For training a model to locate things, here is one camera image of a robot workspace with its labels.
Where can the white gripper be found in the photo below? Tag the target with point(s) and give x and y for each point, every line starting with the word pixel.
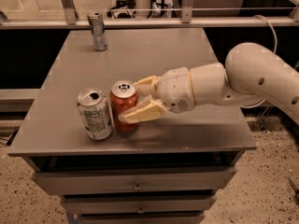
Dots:
pixel 174 88

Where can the red coke can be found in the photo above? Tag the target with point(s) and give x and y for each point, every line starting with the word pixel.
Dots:
pixel 123 95

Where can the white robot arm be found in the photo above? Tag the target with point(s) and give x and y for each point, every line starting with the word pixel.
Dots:
pixel 251 74

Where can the silver 7up can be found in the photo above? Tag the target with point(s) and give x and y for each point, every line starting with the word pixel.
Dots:
pixel 94 111

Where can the tall silver energy drink can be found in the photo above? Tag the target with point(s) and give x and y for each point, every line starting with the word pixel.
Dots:
pixel 95 20

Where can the grey drawer cabinet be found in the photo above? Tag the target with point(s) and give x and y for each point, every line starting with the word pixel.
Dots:
pixel 180 147

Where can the top grey drawer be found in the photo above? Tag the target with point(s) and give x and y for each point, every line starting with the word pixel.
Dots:
pixel 135 181

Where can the grey drawer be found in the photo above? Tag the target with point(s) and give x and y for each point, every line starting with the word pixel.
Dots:
pixel 138 204
pixel 135 181
pixel 191 218

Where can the black office chair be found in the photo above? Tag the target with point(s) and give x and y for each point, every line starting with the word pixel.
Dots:
pixel 123 9

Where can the metal railing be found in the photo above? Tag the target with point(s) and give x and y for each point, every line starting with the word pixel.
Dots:
pixel 72 14

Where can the bottom grey drawer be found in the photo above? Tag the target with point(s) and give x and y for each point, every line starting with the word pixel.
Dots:
pixel 191 218

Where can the middle grey drawer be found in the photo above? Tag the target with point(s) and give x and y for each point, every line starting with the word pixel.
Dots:
pixel 138 204

